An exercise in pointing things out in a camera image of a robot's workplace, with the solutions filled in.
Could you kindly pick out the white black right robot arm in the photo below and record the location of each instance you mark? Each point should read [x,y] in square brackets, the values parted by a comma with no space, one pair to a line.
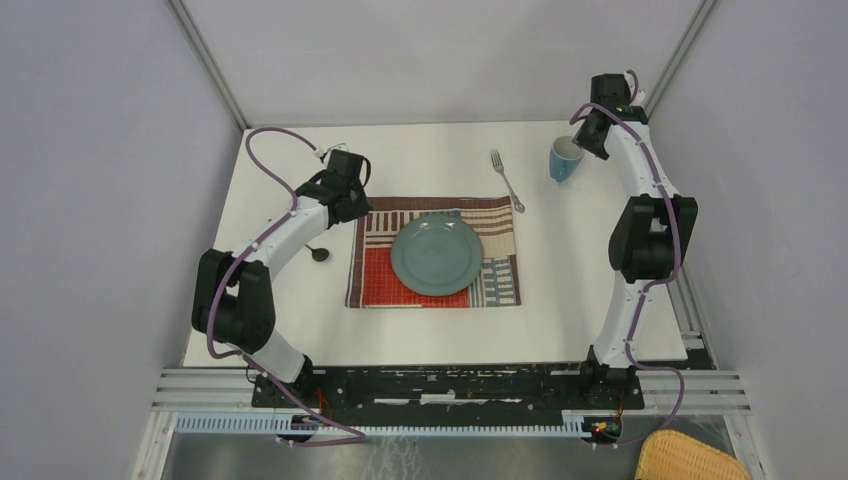
[648,244]

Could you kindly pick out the black spoon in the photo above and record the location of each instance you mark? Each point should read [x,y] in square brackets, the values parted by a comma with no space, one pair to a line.
[318,254]

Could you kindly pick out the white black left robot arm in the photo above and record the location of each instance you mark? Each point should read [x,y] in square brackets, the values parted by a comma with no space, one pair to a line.
[234,301]

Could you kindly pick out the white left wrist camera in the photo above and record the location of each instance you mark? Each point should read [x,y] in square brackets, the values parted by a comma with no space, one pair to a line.
[323,153]

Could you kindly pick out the yellow woven basket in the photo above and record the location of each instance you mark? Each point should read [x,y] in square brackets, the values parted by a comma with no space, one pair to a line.
[670,454]

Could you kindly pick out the blue ceramic mug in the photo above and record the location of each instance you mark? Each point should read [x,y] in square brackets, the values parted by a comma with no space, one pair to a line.
[564,158]

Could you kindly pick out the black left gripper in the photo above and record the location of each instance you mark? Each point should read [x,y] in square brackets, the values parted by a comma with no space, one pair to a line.
[361,209]

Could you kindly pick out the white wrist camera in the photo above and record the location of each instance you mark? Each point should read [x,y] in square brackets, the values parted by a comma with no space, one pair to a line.
[323,153]
[638,98]

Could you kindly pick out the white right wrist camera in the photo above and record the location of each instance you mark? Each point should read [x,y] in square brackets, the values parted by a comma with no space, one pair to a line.
[638,98]

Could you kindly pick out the teal ceramic plate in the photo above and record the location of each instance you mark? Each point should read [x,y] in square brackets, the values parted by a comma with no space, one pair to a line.
[437,255]

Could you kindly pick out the striped patchwork placemat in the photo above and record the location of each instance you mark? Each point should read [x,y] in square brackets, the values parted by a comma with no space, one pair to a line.
[372,282]

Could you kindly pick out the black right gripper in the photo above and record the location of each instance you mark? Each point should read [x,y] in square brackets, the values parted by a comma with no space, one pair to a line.
[584,139]

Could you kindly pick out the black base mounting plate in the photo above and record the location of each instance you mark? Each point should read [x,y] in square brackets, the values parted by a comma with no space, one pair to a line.
[495,395]

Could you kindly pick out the ornate silver fork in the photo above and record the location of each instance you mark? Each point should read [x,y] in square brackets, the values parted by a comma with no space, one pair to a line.
[498,167]

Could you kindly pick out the white slotted cable duct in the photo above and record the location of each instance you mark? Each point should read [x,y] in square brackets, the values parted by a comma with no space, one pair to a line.
[282,424]

